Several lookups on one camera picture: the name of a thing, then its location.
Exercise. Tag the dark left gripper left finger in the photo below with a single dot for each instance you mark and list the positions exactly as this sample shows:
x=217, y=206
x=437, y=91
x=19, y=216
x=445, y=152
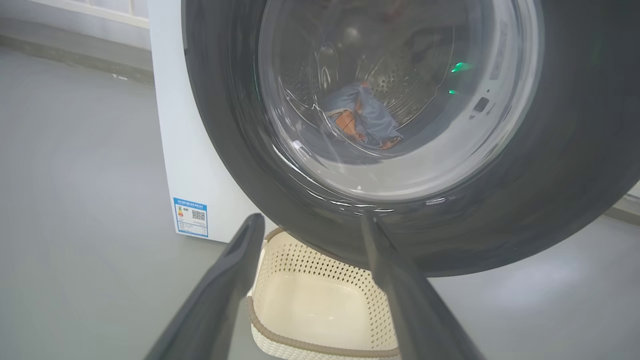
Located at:
x=215, y=310

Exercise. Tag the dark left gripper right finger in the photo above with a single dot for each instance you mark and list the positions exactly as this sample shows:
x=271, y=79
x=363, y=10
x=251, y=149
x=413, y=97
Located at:
x=420, y=320

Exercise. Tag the blue patterned clothing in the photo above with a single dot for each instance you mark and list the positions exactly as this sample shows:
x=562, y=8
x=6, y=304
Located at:
x=370, y=120

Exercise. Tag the round black glass washer door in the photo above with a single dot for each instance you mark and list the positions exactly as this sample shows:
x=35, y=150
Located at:
x=575, y=175

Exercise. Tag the white front-load washing machine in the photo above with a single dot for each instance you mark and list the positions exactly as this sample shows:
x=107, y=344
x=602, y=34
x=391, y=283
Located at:
x=185, y=150

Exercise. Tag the black door latch socket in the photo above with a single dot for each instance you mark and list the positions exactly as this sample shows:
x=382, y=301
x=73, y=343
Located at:
x=481, y=104

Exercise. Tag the perforated steel washer drum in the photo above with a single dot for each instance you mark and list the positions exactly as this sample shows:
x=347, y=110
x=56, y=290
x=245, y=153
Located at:
x=400, y=65

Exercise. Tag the cream perforated laundry basket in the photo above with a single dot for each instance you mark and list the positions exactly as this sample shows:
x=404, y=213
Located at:
x=310, y=310

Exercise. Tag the blue energy label sticker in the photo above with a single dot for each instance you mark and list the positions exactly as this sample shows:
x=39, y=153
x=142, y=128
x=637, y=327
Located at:
x=191, y=217

